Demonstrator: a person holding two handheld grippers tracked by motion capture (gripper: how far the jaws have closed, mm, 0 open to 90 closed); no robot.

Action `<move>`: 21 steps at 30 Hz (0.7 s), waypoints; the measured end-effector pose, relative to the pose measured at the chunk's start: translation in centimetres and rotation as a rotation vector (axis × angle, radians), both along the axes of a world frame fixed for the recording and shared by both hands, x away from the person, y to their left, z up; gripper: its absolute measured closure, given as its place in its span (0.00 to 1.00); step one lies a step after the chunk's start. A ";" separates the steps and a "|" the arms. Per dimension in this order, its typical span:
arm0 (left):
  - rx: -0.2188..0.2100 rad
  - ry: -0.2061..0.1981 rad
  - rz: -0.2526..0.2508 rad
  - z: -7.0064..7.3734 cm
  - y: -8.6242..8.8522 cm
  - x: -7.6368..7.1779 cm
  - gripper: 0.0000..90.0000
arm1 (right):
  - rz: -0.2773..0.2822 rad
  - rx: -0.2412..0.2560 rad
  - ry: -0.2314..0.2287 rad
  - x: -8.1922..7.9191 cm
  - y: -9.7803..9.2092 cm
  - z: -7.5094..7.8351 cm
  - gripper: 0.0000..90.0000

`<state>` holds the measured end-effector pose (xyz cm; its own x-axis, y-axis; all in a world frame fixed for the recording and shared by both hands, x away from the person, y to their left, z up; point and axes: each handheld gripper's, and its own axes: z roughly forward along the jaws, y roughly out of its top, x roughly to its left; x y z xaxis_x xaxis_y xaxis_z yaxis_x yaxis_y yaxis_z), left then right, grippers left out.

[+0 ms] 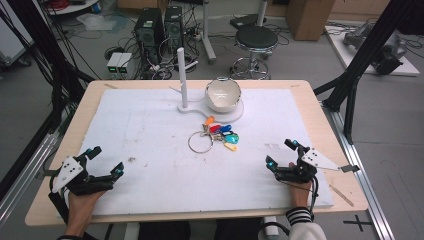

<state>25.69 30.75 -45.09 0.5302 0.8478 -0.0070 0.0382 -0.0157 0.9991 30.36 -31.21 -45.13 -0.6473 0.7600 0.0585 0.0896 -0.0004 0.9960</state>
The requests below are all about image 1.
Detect black looped cable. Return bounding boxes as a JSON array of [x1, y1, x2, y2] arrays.
[[257, 221, 292, 238]]

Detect brown cardboard box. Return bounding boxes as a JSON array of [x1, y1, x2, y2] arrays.
[[284, 0, 336, 42]]

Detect thin wooden stick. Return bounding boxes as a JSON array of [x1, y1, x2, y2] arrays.
[[328, 183, 355, 208]]

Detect person's leg dark trousers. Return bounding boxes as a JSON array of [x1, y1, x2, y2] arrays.
[[137, 221, 193, 240], [214, 217, 265, 240]]

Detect clear plastic sheet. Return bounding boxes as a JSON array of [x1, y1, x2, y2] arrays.
[[75, 12, 129, 34]]

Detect grey robot device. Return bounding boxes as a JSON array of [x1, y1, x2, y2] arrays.
[[342, 22, 408, 76]]

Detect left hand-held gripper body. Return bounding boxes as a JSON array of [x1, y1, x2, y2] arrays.
[[49, 151, 116, 197]]

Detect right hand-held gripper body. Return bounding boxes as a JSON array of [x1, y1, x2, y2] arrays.
[[274, 146, 361, 185]]

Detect white round table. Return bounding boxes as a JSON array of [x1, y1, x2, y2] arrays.
[[43, 0, 101, 16]]

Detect white desk leg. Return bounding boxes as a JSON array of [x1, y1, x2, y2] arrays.
[[255, 0, 269, 28], [199, 0, 218, 65]]

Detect black round stool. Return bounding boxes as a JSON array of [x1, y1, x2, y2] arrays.
[[228, 25, 280, 81]]

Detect black flat bag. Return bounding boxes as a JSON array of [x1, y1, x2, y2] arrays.
[[229, 13, 268, 30]]

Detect key bunch with coloured tags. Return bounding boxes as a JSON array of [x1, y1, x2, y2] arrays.
[[187, 115, 241, 155]]

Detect aluminium rail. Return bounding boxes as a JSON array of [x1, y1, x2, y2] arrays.
[[321, 101, 396, 240], [0, 132, 60, 229]]

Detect white round bowl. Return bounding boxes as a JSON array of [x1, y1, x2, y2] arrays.
[[203, 76, 242, 114]]

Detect black metal frame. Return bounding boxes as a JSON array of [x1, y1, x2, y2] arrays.
[[313, 0, 424, 145], [0, 0, 95, 134]]

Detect person's right hand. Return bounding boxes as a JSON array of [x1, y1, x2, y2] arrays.
[[287, 161, 313, 210]]

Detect black computer tower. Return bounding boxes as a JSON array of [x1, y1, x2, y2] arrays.
[[163, 5, 185, 52], [134, 7, 165, 66]]

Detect white power supply box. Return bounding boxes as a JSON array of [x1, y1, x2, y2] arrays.
[[106, 51, 123, 75], [117, 52, 134, 75]]

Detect person's left hand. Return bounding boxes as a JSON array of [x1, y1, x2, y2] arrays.
[[64, 189, 108, 236]]

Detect wooden table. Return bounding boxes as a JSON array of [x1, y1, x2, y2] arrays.
[[24, 79, 370, 228]]

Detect white stand with pole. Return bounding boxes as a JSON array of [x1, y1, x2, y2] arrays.
[[168, 46, 245, 124]]

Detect white table leg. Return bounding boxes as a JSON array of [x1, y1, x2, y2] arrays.
[[263, 215, 280, 240]]

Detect tangle of floor cables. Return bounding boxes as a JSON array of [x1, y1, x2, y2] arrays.
[[133, 33, 204, 81]]

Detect white floor platform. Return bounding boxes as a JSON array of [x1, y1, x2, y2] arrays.
[[324, 23, 421, 78]]

